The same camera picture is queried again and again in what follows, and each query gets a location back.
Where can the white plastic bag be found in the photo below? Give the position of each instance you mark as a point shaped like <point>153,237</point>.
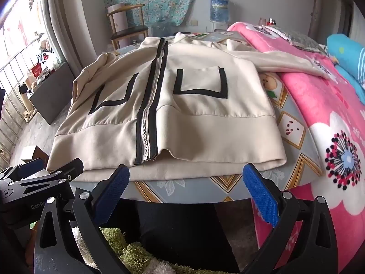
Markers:
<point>48,58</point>

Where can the white water dispenser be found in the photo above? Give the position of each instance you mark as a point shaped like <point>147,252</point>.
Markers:
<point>221,27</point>

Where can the blue water bottle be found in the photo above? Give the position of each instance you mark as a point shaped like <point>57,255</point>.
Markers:
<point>219,7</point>

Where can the white box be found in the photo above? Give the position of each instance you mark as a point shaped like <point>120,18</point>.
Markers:
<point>118,14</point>

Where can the red box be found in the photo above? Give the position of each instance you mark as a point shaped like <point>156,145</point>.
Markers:
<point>37,70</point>

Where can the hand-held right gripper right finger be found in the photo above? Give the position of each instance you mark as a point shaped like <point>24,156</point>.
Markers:
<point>261,197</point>

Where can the small red item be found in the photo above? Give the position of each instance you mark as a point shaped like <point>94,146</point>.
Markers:
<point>271,21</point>

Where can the dark door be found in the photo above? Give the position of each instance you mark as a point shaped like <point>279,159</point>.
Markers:
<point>346,14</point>

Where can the grey patterned cushion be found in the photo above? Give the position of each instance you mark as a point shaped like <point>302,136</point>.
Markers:
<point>302,40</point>

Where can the pink floral blanket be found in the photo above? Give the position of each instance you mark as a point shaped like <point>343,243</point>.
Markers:
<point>313,105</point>

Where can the metal window railing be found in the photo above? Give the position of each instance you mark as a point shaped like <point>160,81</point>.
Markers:
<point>14,77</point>

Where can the person's black pants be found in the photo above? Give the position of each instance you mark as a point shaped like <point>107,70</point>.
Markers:
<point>176,234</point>

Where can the dark grey cabinet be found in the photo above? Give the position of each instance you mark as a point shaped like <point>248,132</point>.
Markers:
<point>51,94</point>

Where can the grey curtain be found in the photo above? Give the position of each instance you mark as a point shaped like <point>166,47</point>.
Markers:
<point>61,20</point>

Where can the green fluffy robe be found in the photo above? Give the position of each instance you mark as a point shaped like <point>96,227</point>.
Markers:
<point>122,251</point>

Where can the beige zip jacket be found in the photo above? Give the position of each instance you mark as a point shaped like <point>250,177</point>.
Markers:
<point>199,105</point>

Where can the wall socket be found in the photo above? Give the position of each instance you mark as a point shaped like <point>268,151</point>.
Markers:
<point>194,22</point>

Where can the patterned tablecloth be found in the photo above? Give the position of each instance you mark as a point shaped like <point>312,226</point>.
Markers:
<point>293,131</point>

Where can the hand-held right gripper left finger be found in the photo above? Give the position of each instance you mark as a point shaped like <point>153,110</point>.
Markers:
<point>111,197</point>

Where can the blue pillow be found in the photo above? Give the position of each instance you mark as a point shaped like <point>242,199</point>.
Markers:
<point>348,54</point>

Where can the wooden chair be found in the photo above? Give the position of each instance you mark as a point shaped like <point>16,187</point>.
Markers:
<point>128,30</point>

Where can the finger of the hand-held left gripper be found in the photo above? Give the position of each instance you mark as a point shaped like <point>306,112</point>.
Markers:
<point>68,168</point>
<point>31,167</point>

